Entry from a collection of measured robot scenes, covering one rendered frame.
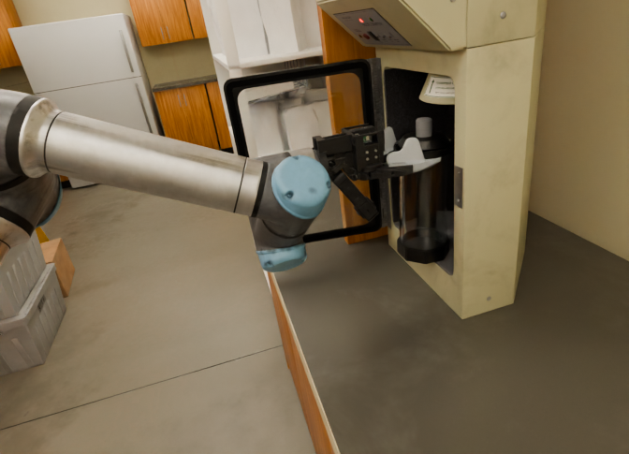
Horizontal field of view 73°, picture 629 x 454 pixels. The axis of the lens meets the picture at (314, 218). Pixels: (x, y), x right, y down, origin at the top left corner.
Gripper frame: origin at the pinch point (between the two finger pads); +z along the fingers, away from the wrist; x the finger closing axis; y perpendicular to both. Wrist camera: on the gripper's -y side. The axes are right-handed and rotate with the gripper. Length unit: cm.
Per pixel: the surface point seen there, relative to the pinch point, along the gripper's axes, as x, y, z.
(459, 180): -11.8, -0.9, 0.1
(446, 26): -13.1, 22.0, -3.0
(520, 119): -13.1, 7.3, 9.8
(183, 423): 74, -122, -75
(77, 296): 209, -123, -147
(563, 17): 15.8, 18.5, 43.3
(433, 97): -1.1, 10.4, 1.9
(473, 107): -13.1, 10.6, 1.4
